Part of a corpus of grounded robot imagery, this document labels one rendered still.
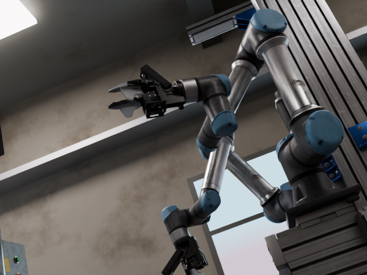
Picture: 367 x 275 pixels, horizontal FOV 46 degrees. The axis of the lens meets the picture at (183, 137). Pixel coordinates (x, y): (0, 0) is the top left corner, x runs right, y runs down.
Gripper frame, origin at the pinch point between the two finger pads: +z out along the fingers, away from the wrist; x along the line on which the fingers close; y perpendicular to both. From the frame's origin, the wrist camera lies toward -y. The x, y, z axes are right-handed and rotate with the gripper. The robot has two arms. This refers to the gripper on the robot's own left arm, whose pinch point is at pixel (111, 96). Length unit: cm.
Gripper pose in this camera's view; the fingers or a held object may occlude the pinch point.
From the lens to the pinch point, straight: 125.8
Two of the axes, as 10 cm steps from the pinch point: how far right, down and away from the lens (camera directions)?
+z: -9.4, 1.7, -3.0
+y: 3.2, 7.8, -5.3
